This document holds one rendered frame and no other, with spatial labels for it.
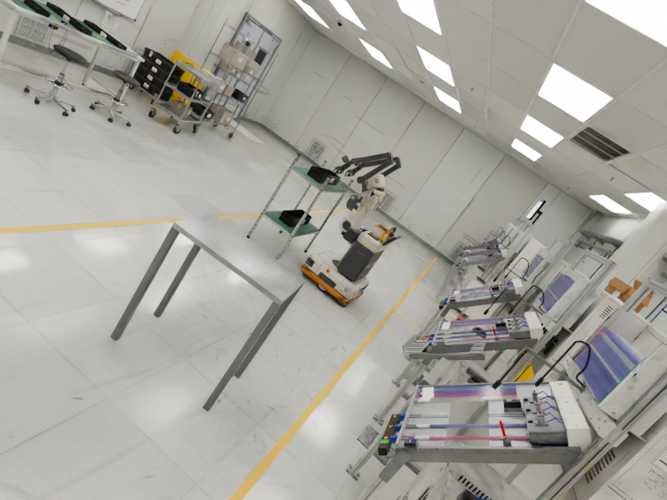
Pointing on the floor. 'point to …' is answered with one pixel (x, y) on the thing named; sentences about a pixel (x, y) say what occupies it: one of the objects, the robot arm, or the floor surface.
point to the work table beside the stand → (203, 230)
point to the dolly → (157, 75)
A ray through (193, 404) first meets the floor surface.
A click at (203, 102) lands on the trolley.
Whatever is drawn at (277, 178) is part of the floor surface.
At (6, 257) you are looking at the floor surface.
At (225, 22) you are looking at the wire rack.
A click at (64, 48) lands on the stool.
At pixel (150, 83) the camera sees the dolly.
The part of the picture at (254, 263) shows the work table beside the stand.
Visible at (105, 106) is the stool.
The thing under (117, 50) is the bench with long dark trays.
